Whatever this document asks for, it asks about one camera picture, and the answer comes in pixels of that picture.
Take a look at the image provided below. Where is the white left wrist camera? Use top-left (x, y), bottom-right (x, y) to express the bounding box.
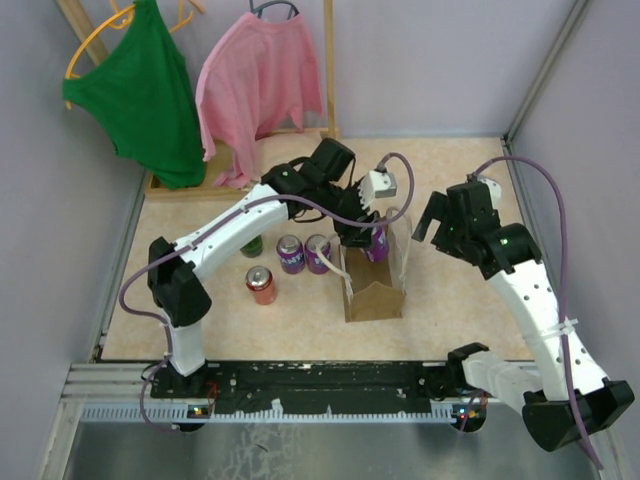
top-left (357, 170), bottom-right (397, 210)

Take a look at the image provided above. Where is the pink shirt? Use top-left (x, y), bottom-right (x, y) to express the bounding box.
top-left (195, 13), bottom-right (323, 189)

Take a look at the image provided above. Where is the purple fanta can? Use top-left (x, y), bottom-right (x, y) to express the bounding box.
top-left (276, 235), bottom-right (305, 275)
top-left (304, 234), bottom-right (331, 275)
top-left (363, 227), bottom-right (389, 263)

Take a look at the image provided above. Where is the burlap canvas tote bag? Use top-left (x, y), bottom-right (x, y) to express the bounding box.
top-left (326, 214), bottom-right (412, 323)

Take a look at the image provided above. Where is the yellow clothes hanger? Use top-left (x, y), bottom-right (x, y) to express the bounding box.
top-left (64, 0), bottom-right (206, 110)

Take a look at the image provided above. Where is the red Coca-Cola can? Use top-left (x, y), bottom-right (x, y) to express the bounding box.
top-left (245, 266), bottom-right (277, 305)

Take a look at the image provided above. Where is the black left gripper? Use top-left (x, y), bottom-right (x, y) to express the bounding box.
top-left (317, 179), bottom-right (382, 250)

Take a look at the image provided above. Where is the grey clothes hanger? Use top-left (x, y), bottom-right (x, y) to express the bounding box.
top-left (249, 0), bottom-right (300, 20)

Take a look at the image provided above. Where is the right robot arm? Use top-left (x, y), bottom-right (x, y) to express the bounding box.
top-left (412, 176), bottom-right (635, 452)

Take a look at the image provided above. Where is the wooden clothes rack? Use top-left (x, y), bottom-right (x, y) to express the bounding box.
top-left (57, 1), bottom-right (340, 202)

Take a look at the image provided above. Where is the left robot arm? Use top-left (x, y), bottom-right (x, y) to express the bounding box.
top-left (147, 138), bottom-right (397, 397)

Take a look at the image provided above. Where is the white toothed cable strip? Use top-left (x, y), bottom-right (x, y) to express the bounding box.
top-left (80, 401), bottom-right (482, 425)

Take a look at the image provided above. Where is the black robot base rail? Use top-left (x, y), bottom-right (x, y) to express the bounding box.
top-left (151, 360), bottom-right (474, 415)

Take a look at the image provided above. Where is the green Perrier glass bottle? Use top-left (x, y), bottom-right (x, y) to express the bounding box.
top-left (240, 235), bottom-right (264, 258)

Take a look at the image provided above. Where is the green tank top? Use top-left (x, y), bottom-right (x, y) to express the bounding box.
top-left (62, 1), bottom-right (205, 189)

